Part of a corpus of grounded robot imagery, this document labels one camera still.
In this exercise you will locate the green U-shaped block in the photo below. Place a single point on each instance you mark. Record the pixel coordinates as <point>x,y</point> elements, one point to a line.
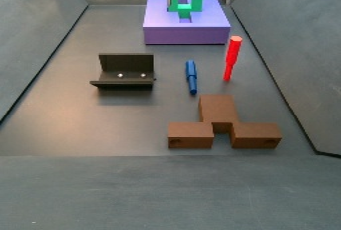
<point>185,7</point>

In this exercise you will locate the purple base block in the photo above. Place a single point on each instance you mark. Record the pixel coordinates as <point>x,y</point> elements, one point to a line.
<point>207,27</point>

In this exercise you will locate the blue peg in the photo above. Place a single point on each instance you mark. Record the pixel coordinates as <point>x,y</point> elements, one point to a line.
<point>192,76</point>

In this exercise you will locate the black angle bracket fixture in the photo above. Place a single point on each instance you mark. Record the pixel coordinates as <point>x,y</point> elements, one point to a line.
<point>127,70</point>

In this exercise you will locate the red peg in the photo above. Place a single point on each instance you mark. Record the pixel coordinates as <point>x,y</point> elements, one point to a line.
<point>232,55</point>

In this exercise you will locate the brown T-shaped block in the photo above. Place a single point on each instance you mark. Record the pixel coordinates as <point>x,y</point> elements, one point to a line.
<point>219,119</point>

